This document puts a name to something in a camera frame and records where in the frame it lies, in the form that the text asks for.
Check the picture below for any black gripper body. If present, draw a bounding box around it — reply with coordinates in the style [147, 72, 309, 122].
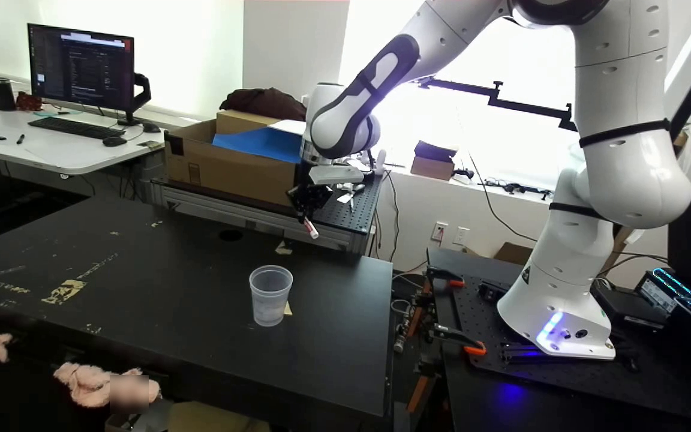
[288, 163, 334, 218]

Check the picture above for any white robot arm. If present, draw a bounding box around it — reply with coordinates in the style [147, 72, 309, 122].
[303, 0, 691, 360]

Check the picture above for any clear plastic cup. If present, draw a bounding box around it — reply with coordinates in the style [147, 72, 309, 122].
[248, 265, 295, 328]

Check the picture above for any cardboard box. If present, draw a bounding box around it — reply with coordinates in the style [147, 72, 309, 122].
[165, 110, 300, 211]

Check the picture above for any orange black clamp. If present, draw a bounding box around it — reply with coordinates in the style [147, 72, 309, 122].
[393, 269, 488, 360]

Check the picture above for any computer monitor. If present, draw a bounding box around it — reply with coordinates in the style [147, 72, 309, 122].
[27, 24, 134, 115]

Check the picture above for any black keyboard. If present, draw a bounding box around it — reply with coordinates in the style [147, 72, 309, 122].
[30, 118, 123, 139]

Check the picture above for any white desk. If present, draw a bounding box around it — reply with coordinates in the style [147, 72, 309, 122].
[0, 110, 163, 176]

